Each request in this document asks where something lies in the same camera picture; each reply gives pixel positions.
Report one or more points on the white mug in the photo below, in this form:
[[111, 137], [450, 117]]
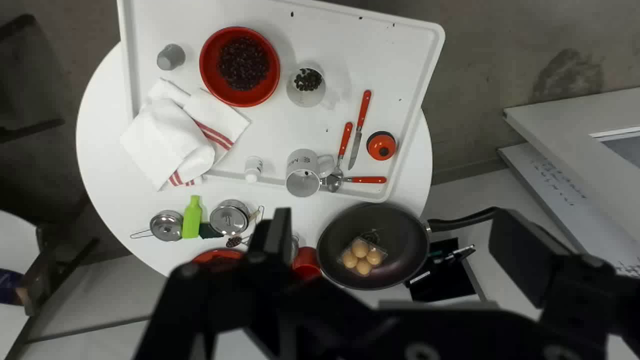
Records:
[[303, 172]]

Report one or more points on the dark coffee beans heap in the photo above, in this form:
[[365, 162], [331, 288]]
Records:
[[240, 63]]

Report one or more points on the clear plastic measuring jar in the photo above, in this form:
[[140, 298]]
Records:
[[299, 94]]

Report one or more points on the red cup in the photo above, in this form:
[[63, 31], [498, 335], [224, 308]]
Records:
[[304, 261]]

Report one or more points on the white plastic tray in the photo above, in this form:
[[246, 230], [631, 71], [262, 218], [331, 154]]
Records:
[[372, 52]]

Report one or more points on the small yellow potato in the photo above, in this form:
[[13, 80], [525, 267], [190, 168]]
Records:
[[349, 259], [363, 269], [375, 254], [360, 249]]

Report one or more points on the white red-striped towel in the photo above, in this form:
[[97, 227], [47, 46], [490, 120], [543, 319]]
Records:
[[166, 133]]

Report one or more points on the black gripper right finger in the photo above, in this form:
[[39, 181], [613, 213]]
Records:
[[526, 252]]

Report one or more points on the small white bottle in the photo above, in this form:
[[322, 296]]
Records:
[[255, 168]]

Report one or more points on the black frying pan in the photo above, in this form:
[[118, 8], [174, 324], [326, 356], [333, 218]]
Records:
[[393, 230]]

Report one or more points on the green bottle black cap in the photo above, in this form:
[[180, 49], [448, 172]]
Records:
[[192, 217]]

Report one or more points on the white printed flat board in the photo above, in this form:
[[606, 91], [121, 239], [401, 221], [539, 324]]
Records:
[[553, 193]]

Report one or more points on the black box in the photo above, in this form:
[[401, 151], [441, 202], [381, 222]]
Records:
[[442, 277]]

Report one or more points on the steel pot with lid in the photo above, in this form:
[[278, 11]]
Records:
[[230, 217]]

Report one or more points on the red plate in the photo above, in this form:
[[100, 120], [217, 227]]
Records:
[[217, 254]]

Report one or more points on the few dark coffee beans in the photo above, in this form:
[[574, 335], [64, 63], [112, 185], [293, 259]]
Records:
[[308, 78]]

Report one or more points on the red bowl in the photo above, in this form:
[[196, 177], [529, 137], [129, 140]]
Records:
[[208, 66]]

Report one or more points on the large white flat board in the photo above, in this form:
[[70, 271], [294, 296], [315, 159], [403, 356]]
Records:
[[572, 133]]

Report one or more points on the small orange cup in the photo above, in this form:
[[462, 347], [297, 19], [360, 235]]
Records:
[[381, 146]]

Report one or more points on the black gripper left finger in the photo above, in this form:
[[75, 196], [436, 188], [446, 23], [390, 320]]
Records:
[[280, 232]]

